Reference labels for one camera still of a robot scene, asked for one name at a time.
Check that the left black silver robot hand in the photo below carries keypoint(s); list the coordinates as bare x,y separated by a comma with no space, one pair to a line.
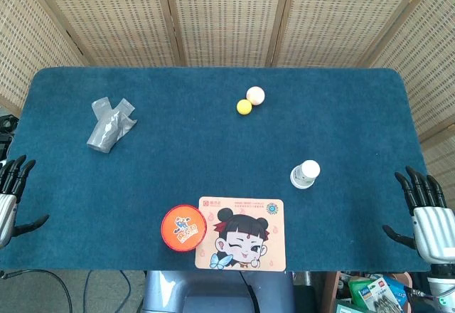
7,217

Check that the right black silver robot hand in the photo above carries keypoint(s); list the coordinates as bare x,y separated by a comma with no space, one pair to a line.
435,231

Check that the white paper cup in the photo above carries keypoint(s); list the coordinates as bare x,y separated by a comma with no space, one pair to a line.
305,175

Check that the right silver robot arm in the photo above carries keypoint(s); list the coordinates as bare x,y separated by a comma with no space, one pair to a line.
442,284

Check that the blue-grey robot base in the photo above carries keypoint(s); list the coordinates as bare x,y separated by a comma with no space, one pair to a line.
199,295

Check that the blue product package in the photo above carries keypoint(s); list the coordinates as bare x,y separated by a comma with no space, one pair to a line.
394,290

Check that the black equipment beside table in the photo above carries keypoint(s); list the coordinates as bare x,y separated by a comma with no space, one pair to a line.
6,131

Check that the green product box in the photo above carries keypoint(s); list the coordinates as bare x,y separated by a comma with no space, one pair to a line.
362,291

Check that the grey plastic bag roll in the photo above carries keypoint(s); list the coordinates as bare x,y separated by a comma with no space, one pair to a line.
106,131

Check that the orange snack tub red rim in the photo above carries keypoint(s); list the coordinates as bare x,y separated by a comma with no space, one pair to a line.
183,228

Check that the cartoon girl mouse pad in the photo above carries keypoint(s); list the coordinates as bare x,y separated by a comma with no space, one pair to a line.
245,234

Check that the blue carpet table cloth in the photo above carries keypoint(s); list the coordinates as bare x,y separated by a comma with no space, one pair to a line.
213,149

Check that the peach-coloured ball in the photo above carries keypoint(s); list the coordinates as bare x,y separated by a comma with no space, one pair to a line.
256,95

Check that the yellow ball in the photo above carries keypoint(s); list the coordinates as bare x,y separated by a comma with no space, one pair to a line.
244,107

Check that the woven wood-framed folding screen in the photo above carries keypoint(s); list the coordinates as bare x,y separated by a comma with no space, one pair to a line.
227,14

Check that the brown wooden post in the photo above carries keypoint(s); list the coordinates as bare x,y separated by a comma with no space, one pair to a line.
328,291

